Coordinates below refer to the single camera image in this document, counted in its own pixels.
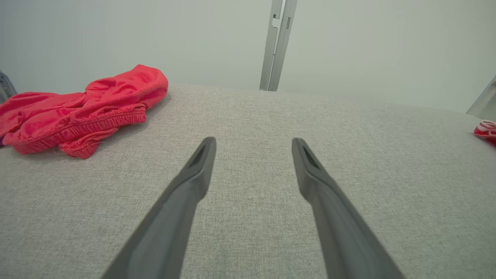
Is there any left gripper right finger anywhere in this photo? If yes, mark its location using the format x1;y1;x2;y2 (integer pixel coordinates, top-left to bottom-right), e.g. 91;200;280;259
291;137;406;279

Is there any grey metal frame leg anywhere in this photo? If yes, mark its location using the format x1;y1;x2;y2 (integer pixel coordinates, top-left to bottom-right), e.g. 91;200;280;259
466;75;496;121

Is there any grey double partition post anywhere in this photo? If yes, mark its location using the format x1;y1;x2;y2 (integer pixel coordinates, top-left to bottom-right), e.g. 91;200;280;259
259;0;298;92

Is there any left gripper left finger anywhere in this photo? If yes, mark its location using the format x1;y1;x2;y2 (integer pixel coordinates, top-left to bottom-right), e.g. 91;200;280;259
101;136;217;279

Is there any red shorts elastic waistband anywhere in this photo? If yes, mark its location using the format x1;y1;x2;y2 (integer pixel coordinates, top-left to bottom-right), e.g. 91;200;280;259
0;64;169;160

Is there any red basketball jersey white trim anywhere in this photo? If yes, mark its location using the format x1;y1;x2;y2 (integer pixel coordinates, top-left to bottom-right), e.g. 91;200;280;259
473;120;496;147

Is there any dark grey frame piece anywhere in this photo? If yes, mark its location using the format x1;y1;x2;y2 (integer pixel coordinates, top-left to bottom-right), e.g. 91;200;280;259
0;70;17;105

